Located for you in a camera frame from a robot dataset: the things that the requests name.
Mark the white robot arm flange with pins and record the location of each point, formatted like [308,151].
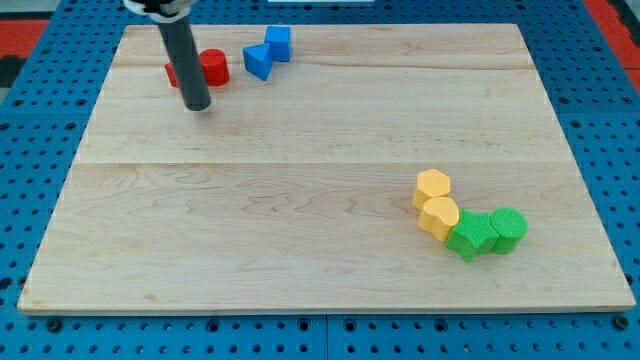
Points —
[160,11]

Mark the green star block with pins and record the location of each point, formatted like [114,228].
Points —
[473,235]

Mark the red star block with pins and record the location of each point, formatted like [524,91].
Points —
[171,75]

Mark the wooden board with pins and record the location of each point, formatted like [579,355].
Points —
[294,195]

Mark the yellow hexagon block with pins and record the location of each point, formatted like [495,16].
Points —
[430,184]

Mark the yellow heart block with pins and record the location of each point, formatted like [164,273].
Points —
[439,216]

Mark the blue triangle block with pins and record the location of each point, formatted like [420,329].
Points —
[258,60]

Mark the blue cube block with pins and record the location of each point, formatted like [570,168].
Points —
[279,39]

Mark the red cylinder block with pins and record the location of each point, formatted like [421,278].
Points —
[215,67]

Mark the green cylinder block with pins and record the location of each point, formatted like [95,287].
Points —
[511,226]

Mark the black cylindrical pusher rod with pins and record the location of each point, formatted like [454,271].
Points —
[182,52]

